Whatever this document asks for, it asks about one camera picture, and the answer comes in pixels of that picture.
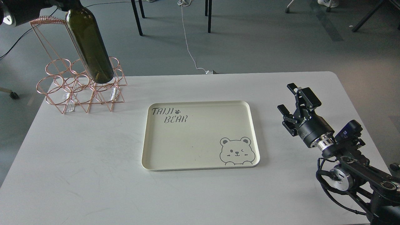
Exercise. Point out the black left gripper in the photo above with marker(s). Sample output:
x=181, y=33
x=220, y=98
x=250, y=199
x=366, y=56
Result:
x=18, y=12

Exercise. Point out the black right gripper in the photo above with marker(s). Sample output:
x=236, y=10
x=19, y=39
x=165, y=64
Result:
x=311, y=127

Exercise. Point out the dark green wine bottle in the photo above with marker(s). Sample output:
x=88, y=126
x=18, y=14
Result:
x=85, y=33

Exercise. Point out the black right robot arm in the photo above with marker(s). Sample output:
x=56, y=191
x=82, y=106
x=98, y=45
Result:
x=343, y=169

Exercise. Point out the furniture caster at left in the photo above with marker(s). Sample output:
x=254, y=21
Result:
x=11, y=93

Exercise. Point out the white chair base caster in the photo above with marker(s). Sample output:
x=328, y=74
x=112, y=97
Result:
x=328, y=5

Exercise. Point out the cream bear serving tray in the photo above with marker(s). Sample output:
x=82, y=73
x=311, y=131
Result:
x=199, y=135

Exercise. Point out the black table legs left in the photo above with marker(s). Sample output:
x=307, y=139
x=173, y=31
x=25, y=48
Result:
x=137, y=13

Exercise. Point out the black table legs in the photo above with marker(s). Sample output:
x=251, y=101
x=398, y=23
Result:
x=137, y=13
x=208, y=14

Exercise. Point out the black diagonal furniture leg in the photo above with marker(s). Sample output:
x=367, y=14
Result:
x=367, y=16

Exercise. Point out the black table legs right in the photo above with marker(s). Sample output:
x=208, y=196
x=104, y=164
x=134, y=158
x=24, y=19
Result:
x=208, y=14

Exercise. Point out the copper wire wine rack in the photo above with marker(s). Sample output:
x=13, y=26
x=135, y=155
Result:
x=68, y=85

